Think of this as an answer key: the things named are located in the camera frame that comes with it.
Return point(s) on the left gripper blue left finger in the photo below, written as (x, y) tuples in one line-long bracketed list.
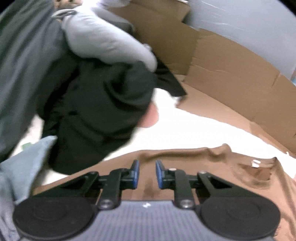
[(113, 184)]

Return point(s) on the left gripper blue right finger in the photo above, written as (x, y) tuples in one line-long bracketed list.
[(178, 181)]

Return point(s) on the cream bear print bedsheet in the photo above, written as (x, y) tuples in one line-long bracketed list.
[(179, 130)]

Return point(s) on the blue denim garment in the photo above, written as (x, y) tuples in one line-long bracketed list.
[(18, 174)]

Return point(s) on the brown cardboard sheet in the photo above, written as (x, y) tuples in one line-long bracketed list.
[(218, 67)]

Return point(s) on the dark grey pillow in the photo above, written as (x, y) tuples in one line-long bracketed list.
[(91, 107)]

